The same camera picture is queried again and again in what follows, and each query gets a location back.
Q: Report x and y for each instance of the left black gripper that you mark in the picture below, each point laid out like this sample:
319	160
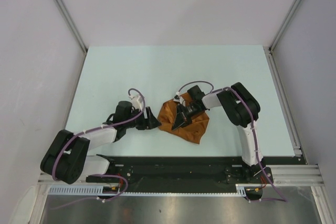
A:
149	123

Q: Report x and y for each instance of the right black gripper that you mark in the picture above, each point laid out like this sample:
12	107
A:
182	119

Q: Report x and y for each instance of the orange cloth napkin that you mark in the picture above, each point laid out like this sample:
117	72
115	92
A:
191	133

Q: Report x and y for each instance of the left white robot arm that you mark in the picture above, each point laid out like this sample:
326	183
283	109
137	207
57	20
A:
67	157

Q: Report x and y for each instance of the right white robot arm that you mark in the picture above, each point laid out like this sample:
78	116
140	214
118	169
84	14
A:
240	106

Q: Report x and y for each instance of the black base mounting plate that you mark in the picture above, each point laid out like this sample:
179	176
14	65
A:
181	175

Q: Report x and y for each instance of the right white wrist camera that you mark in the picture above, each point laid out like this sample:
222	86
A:
178	98

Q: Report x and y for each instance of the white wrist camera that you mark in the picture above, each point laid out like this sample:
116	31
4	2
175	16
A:
137	102
178	98

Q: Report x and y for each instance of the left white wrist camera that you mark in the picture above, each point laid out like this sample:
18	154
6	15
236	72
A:
137	102

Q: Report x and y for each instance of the aluminium right side rail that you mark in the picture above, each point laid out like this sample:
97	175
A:
291	127

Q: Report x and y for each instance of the aluminium front frame rail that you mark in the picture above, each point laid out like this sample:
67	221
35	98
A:
283	175

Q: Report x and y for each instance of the left corner aluminium post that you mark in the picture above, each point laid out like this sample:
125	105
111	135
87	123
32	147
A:
61	6

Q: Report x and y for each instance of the corner aluminium post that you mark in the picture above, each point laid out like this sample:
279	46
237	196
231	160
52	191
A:
61	6
285	24

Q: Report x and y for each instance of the right corner aluminium post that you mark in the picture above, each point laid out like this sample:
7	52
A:
285	24

